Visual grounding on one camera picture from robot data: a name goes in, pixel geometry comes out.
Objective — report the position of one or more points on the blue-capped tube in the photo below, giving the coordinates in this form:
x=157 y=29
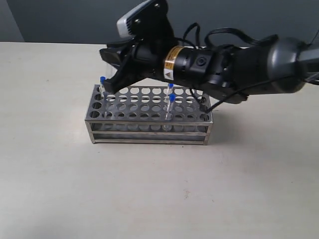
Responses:
x=169 y=91
x=102 y=88
x=168 y=109
x=110 y=71

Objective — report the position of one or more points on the stainless steel test tube rack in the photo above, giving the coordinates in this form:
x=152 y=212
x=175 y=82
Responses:
x=136 y=114

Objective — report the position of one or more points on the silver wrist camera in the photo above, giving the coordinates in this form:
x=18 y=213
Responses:
x=147 y=24

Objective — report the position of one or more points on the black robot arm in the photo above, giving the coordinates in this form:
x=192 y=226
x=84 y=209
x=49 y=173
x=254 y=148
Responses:
x=225 y=72

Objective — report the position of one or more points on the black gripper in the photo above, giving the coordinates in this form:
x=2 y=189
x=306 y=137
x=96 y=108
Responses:
x=135 y=61

